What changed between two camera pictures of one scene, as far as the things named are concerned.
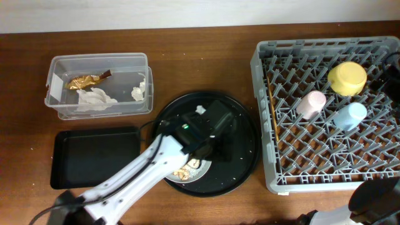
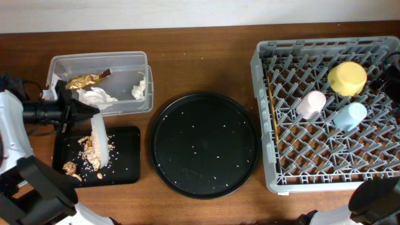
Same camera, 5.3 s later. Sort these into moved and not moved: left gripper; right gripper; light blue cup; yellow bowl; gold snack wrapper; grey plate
Moved: grey plate; left gripper
Not moved: yellow bowl; right gripper; gold snack wrapper; light blue cup
